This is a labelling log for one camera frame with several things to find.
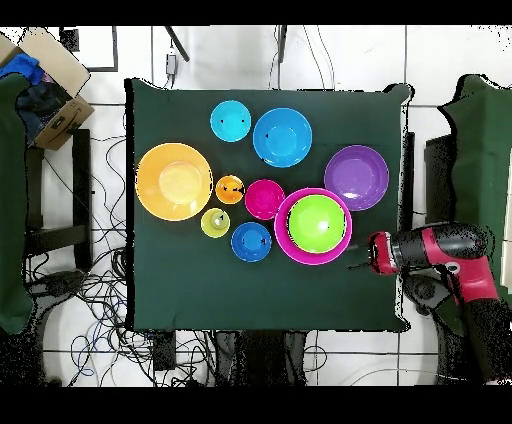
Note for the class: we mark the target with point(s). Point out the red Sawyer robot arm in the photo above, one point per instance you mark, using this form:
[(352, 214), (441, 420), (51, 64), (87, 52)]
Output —
[(472, 280)]

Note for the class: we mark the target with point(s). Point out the grey power adapter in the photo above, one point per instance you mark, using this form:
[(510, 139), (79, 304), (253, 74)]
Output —
[(171, 64)]

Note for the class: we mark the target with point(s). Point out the black metal frame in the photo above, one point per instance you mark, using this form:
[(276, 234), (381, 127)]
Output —
[(82, 180)]

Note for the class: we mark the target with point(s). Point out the purple plastic bowl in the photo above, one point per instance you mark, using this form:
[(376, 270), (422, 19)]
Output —
[(356, 176)]

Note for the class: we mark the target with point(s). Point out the yellow plastic cup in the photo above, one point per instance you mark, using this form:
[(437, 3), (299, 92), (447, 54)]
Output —
[(210, 226)]

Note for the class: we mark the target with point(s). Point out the dark fabric bundle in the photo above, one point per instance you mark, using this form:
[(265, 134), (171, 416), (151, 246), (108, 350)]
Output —
[(40, 104)]

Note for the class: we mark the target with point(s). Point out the dark green cloth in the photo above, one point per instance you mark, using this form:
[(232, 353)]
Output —
[(480, 132), (10, 200)]

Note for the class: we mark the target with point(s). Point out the green plastic bowl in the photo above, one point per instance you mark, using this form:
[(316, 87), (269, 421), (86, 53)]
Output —
[(316, 224)]

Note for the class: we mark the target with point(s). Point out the black tripod leg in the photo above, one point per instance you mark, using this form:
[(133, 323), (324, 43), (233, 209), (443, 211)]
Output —
[(178, 44), (282, 42)]

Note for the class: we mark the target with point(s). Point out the dark green tablecloth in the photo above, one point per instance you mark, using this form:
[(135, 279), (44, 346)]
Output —
[(180, 280)]

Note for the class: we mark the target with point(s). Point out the small red plastic bowl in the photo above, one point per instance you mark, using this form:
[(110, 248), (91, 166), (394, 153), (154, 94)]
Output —
[(264, 200)]

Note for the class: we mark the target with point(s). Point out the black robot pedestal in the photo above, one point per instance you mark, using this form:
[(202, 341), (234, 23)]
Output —
[(260, 356)]

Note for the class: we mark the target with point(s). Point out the large orange plastic bowl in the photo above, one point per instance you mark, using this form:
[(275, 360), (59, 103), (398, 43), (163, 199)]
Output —
[(172, 184)]

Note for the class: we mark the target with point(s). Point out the black power strip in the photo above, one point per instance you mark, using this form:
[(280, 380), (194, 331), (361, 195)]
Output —
[(164, 352)]

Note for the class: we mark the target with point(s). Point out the bright blue cloth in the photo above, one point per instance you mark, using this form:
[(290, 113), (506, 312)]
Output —
[(20, 66)]

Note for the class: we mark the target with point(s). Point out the small dark blue bowl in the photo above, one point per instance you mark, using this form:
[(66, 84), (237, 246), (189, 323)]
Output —
[(250, 242)]

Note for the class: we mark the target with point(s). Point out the medium blue plastic bowl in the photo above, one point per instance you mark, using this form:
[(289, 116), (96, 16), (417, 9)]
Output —
[(282, 140)]

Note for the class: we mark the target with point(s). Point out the large pink plastic bowl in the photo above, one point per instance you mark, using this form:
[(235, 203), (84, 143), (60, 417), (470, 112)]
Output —
[(281, 232)]

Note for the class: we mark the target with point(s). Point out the cardboard box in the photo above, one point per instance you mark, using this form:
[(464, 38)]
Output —
[(52, 56)]

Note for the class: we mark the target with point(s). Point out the small light blue bowl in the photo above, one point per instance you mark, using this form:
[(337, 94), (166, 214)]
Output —
[(232, 130)]

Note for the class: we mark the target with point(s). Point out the orange plastic cup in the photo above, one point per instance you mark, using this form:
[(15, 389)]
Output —
[(228, 196)]

